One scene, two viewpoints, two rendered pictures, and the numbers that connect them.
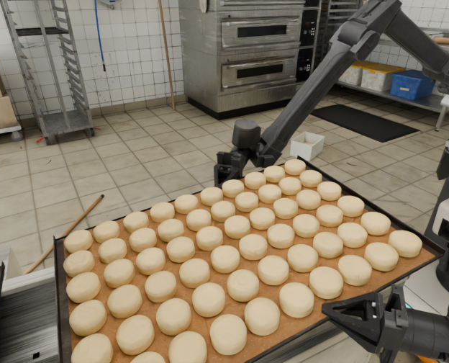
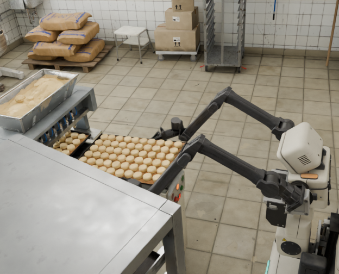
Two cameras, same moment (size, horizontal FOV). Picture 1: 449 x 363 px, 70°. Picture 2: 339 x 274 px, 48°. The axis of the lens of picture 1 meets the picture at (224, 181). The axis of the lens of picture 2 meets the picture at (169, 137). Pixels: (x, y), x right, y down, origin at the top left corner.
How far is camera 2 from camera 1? 188 cm
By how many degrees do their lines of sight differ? 42
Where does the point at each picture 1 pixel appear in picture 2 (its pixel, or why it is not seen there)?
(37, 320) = not seen: hidden behind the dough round
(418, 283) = (289, 261)
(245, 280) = (116, 163)
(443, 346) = not seen: hidden behind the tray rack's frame
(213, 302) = (106, 163)
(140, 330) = (91, 160)
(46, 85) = (227, 23)
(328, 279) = (128, 173)
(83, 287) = (93, 148)
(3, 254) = (98, 132)
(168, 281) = (105, 155)
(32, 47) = not seen: outside the picture
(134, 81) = (299, 30)
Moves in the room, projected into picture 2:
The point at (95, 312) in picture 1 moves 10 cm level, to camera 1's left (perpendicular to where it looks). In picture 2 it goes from (89, 153) to (80, 147)
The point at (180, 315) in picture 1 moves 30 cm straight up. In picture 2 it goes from (99, 162) to (89, 118)
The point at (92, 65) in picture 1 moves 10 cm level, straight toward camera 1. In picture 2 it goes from (265, 13) to (264, 15)
